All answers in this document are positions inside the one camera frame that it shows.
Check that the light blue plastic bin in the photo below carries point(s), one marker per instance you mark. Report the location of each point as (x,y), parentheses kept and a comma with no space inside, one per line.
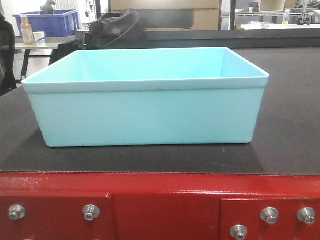
(162,96)

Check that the black conveyor belt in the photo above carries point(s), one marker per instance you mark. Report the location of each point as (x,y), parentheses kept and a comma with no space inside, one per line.
(286,139)

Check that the black backpack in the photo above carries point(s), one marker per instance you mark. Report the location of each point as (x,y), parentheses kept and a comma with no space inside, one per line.
(122,30)

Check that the steel bolt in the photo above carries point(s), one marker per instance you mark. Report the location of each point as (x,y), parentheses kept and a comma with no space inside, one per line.
(16,212)
(306,215)
(239,232)
(269,215)
(90,212)

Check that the grey side table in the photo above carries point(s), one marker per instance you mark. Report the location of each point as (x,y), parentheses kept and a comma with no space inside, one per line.
(24,52)

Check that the blue crate on table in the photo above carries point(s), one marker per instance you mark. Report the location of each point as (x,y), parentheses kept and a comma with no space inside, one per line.
(63,23)

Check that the steel bolt lower middle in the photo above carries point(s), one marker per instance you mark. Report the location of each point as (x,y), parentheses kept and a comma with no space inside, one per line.
(239,232)

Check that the white paper cup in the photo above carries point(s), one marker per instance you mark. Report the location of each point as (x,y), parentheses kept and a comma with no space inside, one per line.
(39,37)

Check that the orange drink bottle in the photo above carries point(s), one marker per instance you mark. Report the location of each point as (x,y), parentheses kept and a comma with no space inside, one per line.
(26,30)

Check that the yellow drink bottle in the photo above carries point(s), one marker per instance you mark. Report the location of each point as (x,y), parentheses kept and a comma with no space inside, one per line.
(286,18)

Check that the steel bolt far left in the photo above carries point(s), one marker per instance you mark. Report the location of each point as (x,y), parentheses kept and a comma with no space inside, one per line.
(16,212)

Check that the steel bolt far right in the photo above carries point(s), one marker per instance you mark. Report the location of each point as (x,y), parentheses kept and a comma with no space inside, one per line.
(306,215)

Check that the red conveyor frame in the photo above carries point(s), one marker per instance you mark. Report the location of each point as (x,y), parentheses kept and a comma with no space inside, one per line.
(156,206)

